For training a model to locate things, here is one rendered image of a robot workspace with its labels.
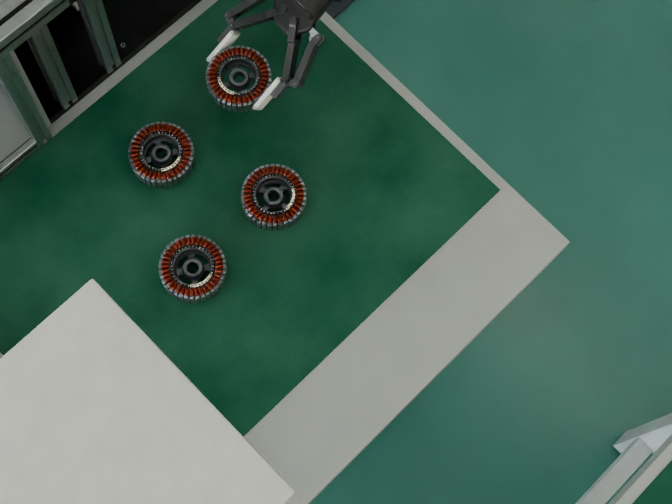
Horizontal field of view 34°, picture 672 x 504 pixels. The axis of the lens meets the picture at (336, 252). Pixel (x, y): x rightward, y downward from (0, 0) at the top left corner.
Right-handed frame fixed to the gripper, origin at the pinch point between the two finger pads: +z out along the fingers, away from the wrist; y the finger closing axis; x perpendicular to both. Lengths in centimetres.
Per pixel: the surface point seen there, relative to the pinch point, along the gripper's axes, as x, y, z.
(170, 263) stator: -12.3, 16.2, 27.7
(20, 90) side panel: -27.3, -16.2, 19.7
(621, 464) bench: 62, 99, 16
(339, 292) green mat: -0.2, 38.3, 13.8
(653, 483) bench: 8, 97, 0
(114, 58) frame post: -5.1, -17.8, 12.5
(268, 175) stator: -0.7, 15.5, 8.4
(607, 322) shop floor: 94, 77, 2
